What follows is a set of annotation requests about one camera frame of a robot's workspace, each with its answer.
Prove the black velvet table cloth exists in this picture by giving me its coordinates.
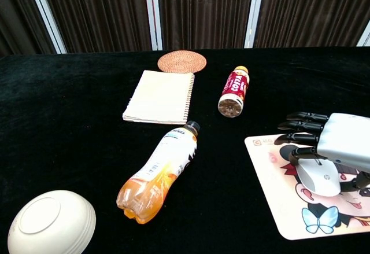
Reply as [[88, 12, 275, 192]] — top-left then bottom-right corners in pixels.
[[0, 46, 370, 254]]

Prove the white spiral notebook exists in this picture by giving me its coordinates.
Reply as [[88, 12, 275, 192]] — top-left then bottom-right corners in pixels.
[[122, 69, 195, 125]]

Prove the white computer mouse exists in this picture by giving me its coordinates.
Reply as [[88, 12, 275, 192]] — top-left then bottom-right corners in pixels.
[[295, 159, 342, 197]]

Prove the white metal frame post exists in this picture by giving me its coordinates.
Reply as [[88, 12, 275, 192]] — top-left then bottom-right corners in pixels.
[[143, 0, 163, 51], [244, 0, 266, 49], [357, 19, 370, 47], [24, 0, 68, 54]]

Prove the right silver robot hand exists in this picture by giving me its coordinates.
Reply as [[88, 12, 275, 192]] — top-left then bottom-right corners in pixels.
[[273, 111, 370, 193]]

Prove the red label drink bottle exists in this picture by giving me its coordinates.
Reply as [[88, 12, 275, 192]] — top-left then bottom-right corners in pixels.
[[217, 65, 250, 118]]

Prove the orange drink plastic bottle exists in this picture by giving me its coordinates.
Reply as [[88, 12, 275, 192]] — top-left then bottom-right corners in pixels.
[[116, 120, 201, 225]]

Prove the round woven coaster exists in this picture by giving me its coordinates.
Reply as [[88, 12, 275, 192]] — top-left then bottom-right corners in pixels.
[[157, 50, 208, 74]]

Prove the cream round ball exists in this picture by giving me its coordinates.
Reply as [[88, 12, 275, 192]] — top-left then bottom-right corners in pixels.
[[7, 189, 97, 254]]

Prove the dark brown pleated curtain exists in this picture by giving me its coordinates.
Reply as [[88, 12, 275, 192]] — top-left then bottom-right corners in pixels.
[[254, 0, 370, 48], [37, 0, 153, 54], [156, 0, 255, 51], [0, 0, 57, 58]]

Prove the cartoon girl mouse pad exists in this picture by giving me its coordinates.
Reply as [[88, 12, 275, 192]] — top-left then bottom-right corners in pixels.
[[244, 134, 370, 241]]

